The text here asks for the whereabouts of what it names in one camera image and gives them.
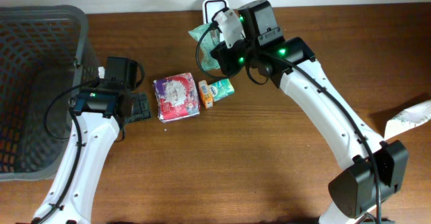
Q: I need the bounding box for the white barcode scanner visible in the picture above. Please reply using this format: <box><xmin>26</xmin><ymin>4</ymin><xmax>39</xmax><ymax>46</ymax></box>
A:
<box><xmin>201</xmin><ymin>0</ymin><xmax>229</xmax><ymax>24</ymax></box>

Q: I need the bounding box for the red purple snack bag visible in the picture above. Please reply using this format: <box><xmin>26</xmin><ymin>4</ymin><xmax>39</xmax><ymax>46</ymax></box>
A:
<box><xmin>153</xmin><ymin>73</ymin><xmax>200</xmax><ymax>123</ymax></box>

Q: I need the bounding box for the white tube gold cap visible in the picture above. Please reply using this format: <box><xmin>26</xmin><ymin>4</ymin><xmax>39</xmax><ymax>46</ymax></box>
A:
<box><xmin>384</xmin><ymin>100</ymin><xmax>430</xmax><ymax>140</ymax></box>

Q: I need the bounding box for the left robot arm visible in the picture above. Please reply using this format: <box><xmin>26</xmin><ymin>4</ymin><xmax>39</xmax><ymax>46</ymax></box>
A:
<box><xmin>32</xmin><ymin>57</ymin><xmax>145</xmax><ymax>223</ymax></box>

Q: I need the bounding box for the small orange box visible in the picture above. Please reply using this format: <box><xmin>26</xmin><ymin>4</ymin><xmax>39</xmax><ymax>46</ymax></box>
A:
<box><xmin>198</xmin><ymin>80</ymin><xmax>213</xmax><ymax>109</ymax></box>

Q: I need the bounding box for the green tissue pack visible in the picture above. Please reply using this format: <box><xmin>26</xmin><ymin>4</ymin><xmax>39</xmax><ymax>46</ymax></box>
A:
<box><xmin>209</xmin><ymin>79</ymin><xmax>235</xmax><ymax>102</ymax></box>

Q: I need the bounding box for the grey plastic mesh basket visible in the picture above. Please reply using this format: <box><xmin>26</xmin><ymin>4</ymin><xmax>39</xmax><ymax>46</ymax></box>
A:
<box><xmin>1</xmin><ymin>5</ymin><xmax>100</xmax><ymax>181</ymax></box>

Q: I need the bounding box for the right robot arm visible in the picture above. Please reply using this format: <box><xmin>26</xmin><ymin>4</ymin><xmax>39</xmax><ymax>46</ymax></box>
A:
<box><xmin>210</xmin><ymin>0</ymin><xmax>409</xmax><ymax>223</ymax></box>

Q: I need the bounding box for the teal wet wipes pouch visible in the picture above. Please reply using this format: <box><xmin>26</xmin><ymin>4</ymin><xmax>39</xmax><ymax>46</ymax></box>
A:
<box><xmin>188</xmin><ymin>24</ymin><xmax>220</xmax><ymax>71</ymax></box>

